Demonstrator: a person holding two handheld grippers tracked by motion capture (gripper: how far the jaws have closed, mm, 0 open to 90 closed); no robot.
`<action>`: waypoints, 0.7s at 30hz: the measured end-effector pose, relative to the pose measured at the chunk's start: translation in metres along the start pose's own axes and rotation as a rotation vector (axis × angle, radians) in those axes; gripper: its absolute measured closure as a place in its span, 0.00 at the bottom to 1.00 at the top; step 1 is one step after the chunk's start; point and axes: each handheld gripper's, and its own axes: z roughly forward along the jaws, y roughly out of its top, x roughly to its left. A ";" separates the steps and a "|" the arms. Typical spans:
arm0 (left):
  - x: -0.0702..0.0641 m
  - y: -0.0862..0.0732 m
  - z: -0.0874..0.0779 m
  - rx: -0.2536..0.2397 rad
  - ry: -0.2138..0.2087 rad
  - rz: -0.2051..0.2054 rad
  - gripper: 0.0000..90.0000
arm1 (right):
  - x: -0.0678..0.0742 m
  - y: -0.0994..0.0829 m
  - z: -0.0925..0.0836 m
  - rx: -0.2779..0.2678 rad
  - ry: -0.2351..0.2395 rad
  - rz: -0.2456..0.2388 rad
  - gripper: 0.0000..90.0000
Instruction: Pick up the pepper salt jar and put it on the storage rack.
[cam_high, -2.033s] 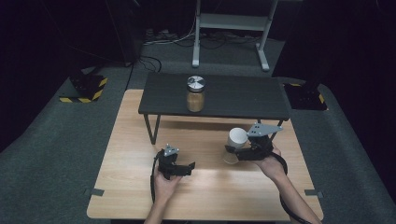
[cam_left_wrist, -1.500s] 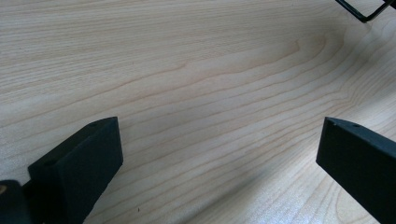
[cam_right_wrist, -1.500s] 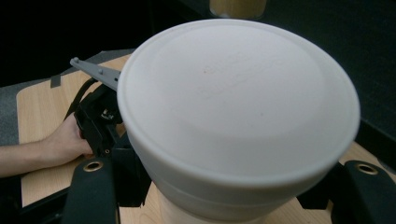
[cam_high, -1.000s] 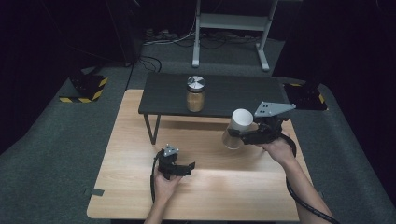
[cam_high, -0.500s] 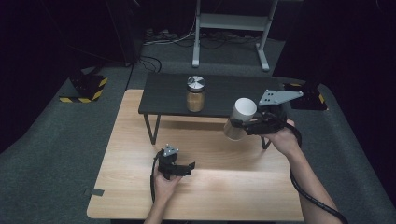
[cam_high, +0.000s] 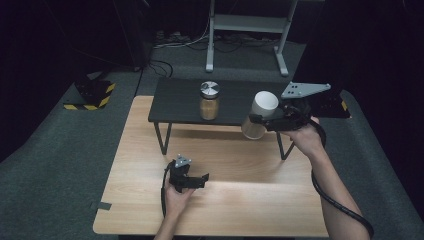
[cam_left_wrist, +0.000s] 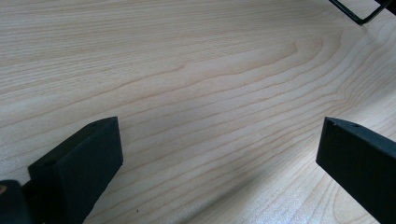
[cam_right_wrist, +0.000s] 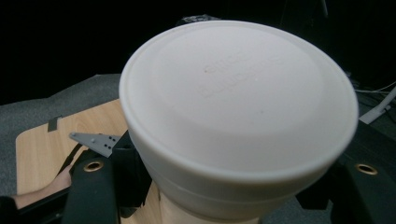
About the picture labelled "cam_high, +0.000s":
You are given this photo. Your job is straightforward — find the grey tape strip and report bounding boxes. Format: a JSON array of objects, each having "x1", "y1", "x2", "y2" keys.
[{"x1": 90, "y1": 201, "x2": 113, "y2": 212}]

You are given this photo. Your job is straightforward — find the white floor cable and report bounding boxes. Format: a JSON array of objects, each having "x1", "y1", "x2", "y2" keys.
[{"x1": 154, "y1": 31, "x2": 210, "y2": 50}]

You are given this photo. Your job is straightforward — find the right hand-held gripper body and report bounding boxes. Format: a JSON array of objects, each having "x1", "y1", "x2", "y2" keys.
[{"x1": 264, "y1": 81, "x2": 332, "y2": 133}]

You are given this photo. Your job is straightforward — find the black metal riser shelf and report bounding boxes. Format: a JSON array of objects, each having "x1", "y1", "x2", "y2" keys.
[{"x1": 148, "y1": 77, "x2": 296, "y2": 161}]

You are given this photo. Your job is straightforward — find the thick black corrugated cable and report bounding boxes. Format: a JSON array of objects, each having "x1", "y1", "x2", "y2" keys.
[{"x1": 309, "y1": 118, "x2": 375, "y2": 239}]

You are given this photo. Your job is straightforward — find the person's left hand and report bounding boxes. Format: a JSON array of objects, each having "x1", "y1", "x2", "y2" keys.
[{"x1": 164, "y1": 184, "x2": 196, "y2": 220}]

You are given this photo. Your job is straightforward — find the person's right hand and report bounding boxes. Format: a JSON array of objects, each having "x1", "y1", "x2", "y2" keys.
[{"x1": 280, "y1": 116, "x2": 326, "y2": 158}]

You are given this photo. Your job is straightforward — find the grey metal stand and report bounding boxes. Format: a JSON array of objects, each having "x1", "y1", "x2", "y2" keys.
[{"x1": 204, "y1": 0, "x2": 300, "y2": 78}]

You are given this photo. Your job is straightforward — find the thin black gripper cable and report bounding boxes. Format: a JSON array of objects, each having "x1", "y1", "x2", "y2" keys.
[{"x1": 160, "y1": 159, "x2": 176, "y2": 218}]

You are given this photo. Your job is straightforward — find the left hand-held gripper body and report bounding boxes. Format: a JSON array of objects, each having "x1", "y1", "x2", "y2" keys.
[{"x1": 168, "y1": 153, "x2": 200, "y2": 194}]

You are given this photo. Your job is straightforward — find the black floor cable loop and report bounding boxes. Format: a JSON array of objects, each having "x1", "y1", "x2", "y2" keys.
[{"x1": 147, "y1": 59, "x2": 175, "y2": 78}]

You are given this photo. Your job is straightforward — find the glass jar with silver lid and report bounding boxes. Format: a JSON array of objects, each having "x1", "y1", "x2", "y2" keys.
[{"x1": 199, "y1": 80, "x2": 221, "y2": 121}]

